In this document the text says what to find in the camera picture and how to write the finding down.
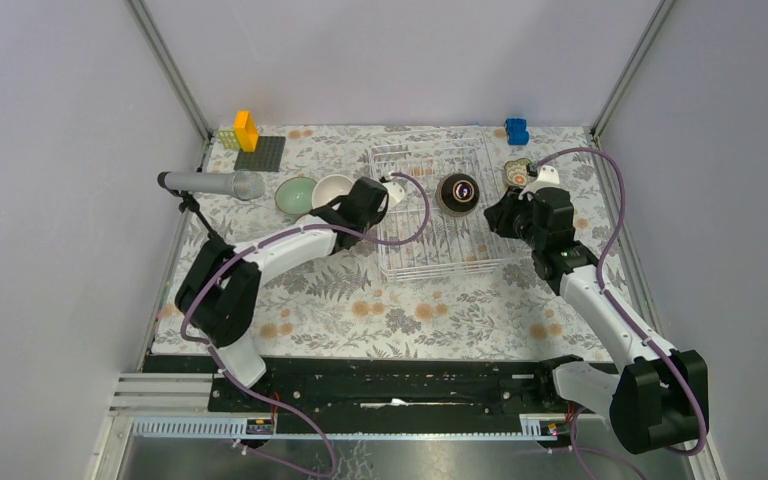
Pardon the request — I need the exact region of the mint green bowl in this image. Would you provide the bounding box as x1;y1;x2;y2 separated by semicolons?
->
274;176;317;216

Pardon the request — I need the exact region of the white wire dish rack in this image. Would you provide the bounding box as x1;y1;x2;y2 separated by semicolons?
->
368;127;522;281

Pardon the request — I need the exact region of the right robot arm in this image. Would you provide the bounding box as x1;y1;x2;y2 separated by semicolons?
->
484;187;709;455

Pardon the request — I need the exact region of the light green building block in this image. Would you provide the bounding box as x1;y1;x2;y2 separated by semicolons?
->
216;129;241;150

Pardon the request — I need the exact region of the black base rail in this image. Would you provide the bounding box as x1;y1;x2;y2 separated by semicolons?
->
142;354;617;436

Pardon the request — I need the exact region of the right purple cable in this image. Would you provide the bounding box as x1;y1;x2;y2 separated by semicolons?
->
533;146;710;480

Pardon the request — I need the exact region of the silver microphone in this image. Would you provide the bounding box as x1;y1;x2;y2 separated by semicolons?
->
157;170;266;201

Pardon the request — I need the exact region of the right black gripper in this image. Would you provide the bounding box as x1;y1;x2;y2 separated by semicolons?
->
482;186;545;251

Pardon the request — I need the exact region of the blue building block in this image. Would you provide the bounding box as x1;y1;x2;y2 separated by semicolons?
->
504;117;531;146

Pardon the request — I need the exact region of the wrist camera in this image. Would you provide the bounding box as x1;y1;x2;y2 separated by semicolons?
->
518;165;560;200
380;177;406;208

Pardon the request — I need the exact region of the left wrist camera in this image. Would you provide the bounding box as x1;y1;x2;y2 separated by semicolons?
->
380;177;406;208

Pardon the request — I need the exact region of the black bowl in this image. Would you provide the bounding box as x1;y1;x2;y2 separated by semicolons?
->
435;173;480;217

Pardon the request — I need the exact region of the grey building baseplate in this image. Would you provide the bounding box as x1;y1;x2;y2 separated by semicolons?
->
233;136;286;173

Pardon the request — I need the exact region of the teal and white bowl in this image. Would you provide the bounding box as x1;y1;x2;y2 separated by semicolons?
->
311;174;354;209

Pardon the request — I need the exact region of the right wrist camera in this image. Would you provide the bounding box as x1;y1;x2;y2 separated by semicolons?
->
518;165;560;200

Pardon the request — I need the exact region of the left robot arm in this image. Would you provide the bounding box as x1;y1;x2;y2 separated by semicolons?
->
174;177;389;411

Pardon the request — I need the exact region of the yellow building block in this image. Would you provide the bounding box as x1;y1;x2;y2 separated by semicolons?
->
232;110;259;153

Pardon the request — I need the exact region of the small white floral bowl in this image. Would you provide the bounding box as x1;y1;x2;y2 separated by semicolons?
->
503;158;536;187

